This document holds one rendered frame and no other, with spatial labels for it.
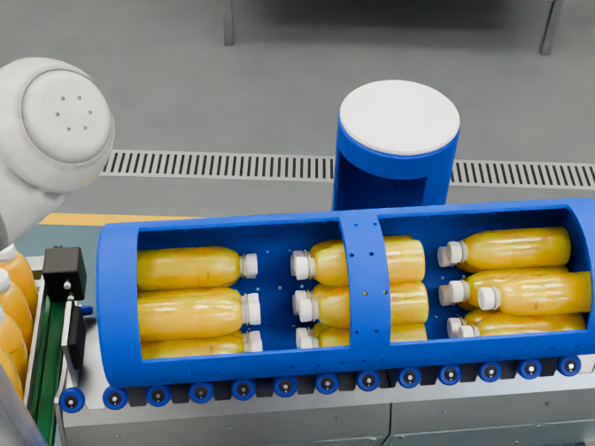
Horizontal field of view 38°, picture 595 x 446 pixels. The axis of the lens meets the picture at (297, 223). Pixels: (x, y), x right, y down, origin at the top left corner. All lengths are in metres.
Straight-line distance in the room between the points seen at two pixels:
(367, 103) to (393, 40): 2.21
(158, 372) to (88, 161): 0.84
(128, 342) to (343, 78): 2.70
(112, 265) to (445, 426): 0.70
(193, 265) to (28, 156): 0.90
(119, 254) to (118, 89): 2.53
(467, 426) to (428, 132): 0.67
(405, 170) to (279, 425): 0.66
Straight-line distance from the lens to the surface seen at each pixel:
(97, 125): 0.63
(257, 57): 4.06
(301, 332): 1.56
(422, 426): 1.67
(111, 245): 1.43
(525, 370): 1.64
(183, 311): 1.43
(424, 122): 2.00
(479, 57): 4.19
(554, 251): 1.60
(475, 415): 1.68
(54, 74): 0.63
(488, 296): 1.51
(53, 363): 1.72
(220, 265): 1.49
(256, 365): 1.43
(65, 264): 1.74
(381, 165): 1.94
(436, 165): 1.97
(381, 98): 2.06
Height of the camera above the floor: 2.24
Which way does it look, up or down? 44 degrees down
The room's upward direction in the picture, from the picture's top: 2 degrees clockwise
